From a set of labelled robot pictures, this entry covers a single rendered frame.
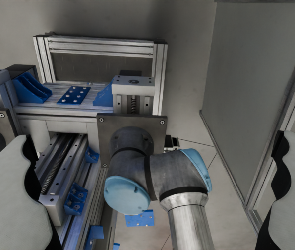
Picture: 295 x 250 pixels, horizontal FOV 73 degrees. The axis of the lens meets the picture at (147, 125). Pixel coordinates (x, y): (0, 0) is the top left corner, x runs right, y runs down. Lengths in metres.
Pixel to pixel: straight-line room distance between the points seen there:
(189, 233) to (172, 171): 0.13
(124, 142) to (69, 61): 1.00
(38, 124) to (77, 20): 0.99
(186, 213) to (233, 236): 2.99
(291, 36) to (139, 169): 0.63
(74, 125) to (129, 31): 0.98
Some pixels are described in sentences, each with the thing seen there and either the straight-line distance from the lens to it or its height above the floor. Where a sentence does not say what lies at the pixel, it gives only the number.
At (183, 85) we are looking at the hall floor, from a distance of 1.71.
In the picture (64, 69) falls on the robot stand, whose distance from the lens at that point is 1.53.
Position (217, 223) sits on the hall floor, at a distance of 3.12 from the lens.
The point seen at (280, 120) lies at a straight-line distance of 0.83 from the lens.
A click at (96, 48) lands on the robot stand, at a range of 1.41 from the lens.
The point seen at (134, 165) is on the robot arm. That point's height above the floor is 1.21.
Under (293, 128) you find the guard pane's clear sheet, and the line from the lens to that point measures 0.80.
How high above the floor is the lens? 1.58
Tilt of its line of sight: 58 degrees down
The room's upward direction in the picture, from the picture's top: 180 degrees clockwise
